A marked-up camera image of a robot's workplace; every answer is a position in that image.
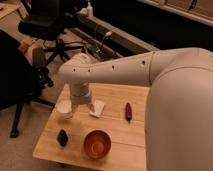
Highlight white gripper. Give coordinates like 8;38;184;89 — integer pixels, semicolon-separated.
70;91;94;112

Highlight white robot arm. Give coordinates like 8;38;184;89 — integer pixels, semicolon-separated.
59;48;213;171

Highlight white ceramic cup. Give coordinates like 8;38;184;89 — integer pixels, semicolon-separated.
56;100;72;119

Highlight small black object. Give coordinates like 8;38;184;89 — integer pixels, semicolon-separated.
57;129;68;147

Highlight dark red oblong object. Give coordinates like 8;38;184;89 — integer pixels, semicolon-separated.
125;103;132;122

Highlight orange bowl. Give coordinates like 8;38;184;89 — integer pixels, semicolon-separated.
83;130;111;160

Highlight dark chair at left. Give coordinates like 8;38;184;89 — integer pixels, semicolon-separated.
0;29;54;138

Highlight black office chair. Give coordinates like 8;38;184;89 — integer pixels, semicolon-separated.
18;0;83;64

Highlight white spray bottle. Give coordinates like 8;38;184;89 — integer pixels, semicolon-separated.
87;1;93;17

